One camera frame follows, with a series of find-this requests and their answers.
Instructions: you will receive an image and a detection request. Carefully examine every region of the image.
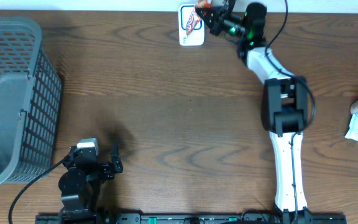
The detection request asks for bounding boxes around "red Top chocolate bar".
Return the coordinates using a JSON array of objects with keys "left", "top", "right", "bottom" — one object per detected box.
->
[{"left": 186, "top": 0, "right": 213, "bottom": 36}]

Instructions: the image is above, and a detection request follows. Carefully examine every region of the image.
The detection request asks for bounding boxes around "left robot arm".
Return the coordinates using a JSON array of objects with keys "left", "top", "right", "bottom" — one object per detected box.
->
[{"left": 58, "top": 138, "right": 123, "bottom": 223}]

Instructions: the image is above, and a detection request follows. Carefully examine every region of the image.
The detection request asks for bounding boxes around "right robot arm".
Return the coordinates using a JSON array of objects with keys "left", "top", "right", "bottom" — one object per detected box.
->
[{"left": 195, "top": 1, "right": 316, "bottom": 223}]

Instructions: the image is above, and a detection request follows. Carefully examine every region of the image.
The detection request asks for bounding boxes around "white barcode scanner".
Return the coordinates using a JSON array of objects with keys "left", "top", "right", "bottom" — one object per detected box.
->
[{"left": 178, "top": 4, "right": 205, "bottom": 46}]

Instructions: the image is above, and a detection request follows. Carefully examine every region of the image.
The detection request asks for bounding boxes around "grey plastic mesh basket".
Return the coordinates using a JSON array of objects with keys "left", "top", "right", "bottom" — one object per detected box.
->
[{"left": 0, "top": 17, "right": 63, "bottom": 185}]

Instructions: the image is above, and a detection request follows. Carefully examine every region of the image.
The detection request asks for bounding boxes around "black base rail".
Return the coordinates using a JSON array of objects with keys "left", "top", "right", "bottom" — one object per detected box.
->
[{"left": 35, "top": 212, "right": 348, "bottom": 224}]

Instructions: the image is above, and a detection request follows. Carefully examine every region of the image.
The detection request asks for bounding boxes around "black left camera cable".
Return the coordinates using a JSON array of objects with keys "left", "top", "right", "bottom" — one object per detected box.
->
[{"left": 7, "top": 157, "right": 70, "bottom": 224}]

